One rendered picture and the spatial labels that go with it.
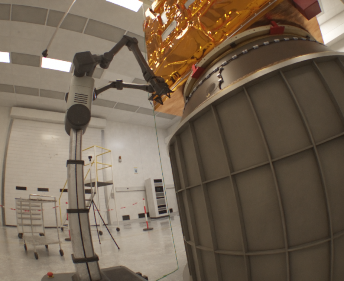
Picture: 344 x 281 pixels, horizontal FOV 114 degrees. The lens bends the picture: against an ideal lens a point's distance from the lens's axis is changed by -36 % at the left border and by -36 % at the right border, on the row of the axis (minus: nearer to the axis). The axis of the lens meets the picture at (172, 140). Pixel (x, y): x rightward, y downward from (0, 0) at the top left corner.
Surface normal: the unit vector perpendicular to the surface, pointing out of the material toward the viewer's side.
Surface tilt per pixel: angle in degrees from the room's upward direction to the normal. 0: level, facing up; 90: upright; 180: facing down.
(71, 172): 90
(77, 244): 90
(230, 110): 90
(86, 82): 90
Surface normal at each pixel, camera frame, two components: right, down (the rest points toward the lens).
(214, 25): -0.65, 0.12
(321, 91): -0.40, -0.25
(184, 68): -0.43, 0.59
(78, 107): 0.58, -0.37
